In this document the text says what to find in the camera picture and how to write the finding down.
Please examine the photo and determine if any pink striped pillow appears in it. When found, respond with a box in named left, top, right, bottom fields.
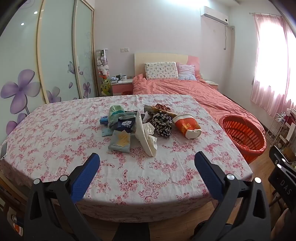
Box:
left=177, top=62, right=196, bottom=81

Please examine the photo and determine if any orange slatted plastic basket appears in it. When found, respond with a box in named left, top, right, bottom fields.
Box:
left=218, top=115, right=266, bottom=153

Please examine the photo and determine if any cream pink headboard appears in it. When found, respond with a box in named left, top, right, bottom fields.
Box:
left=134, top=52, right=200, bottom=77

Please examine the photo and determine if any curtain rod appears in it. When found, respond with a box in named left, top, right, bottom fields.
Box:
left=248, top=12, right=282, bottom=17

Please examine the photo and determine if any orange white sock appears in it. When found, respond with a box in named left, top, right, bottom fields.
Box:
left=172, top=115, right=201, bottom=139

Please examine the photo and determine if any white smartphone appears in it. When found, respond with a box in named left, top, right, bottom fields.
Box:
left=0, top=142, right=8, bottom=160

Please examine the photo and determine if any floral sliding door wardrobe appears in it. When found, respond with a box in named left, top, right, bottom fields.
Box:
left=0, top=0, right=99, bottom=137

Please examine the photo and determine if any white wire rack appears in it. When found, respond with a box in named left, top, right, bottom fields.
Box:
left=265, top=112, right=287, bottom=149

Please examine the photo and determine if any white floral print pillow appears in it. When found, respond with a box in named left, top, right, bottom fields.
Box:
left=144, top=62, right=179, bottom=80

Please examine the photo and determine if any grey yellow sock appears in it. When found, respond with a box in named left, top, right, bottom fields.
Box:
left=108, top=130, right=132, bottom=153

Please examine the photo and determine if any clear tube of plush toys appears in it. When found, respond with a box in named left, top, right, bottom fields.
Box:
left=96, top=49, right=111, bottom=96

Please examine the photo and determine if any salmon pink duvet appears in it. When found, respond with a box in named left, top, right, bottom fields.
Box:
left=132, top=74, right=266, bottom=142

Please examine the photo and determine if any white air conditioner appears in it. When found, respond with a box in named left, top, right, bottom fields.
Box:
left=200, top=6, right=229, bottom=25

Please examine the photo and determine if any mint green sock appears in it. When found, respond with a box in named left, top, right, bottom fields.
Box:
left=107, top=105, right=126, bottom=128

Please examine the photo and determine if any dark blue wipes packet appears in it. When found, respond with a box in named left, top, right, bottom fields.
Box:
left=115, top=116, right=137, bottom=133

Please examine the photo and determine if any cream white sock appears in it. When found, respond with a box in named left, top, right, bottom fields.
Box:
left=135, top=111, right=158, bottom=157

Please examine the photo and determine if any black floral scrunchie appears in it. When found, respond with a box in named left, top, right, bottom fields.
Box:
left=150, top=112, right=173, bottom=139

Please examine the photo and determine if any pink curtain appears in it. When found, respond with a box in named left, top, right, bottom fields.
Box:
left=250, top=13, right=296, bottom=120

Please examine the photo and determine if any pink white nightstand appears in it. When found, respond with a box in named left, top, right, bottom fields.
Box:
left=205, top=79, right=219, bottom=91
left=110, top=79, right=134, bottom=96

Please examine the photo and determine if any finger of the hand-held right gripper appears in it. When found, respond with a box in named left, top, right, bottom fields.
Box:
left=269, top=145, right=296, bottom=171

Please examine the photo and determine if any pink floral tablecloth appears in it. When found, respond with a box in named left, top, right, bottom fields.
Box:
left=0, top=95, right=253, bottom=219

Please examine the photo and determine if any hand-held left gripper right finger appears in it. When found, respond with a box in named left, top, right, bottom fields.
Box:
left=192, top=151, right=271, bottom=241

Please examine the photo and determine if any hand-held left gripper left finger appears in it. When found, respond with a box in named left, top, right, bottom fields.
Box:
left=24, top=152, right=102, bottom=241

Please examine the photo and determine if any white crumpled tissue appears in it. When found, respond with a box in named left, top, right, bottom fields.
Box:
left=142, top=122, right=158, bottom=145

